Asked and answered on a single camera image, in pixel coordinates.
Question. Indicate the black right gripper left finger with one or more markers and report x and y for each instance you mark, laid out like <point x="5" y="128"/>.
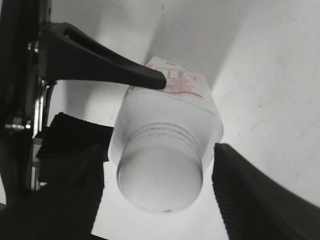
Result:
<point x="64" y="209"/>

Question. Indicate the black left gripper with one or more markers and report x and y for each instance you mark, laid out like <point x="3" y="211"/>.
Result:
<point x="26" y="86"/>

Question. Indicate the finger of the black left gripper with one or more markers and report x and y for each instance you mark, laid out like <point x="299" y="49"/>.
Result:
<point x="66" y="53"/>

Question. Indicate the white meinianda drink bottle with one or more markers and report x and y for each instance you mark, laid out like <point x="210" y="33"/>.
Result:
<point x="185" y="104"/>

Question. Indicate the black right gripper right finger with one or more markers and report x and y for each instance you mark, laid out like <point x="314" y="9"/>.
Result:
<point x="255" y="207"/>

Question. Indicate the white bottle cap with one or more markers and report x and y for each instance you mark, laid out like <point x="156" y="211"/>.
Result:
<point x="160" y="179"/>

